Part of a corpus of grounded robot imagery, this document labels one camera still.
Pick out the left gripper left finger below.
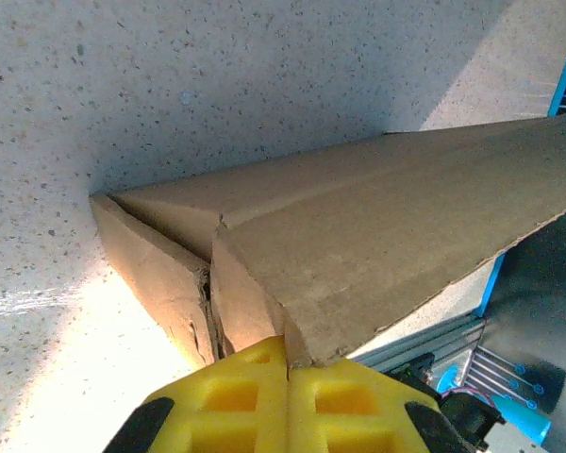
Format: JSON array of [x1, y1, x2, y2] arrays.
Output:
[[106, 337, 291, 453]]

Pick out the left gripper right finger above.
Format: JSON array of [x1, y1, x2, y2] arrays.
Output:
[[287, 357, 473, 453]]

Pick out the brown cardboard box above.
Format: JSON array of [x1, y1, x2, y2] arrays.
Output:
[[89, 112, 566, 370]]

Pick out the blue goblet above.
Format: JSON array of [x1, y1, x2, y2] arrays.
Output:
[[436, 365, 554, 447]]

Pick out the blue table edge trim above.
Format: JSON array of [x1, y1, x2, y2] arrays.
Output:
[[471, 0, 566, 318]]

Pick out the aluminium rail frame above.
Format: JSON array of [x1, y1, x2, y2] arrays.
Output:
[[353, 313, 491, 378]]

